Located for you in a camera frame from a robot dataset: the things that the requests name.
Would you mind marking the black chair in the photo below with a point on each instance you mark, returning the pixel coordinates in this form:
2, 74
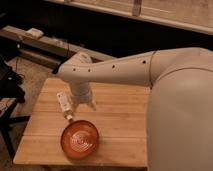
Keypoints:
10, 88

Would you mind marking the orange ceramic bowl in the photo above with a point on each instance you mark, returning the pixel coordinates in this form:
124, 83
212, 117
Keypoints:
79, 139

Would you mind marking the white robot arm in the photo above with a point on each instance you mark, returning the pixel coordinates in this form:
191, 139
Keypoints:
180, 109

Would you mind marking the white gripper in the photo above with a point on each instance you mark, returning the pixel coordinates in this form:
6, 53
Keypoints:
81, 93

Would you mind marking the long wooden beam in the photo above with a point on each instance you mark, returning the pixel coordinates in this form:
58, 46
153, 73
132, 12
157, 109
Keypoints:
55, 46

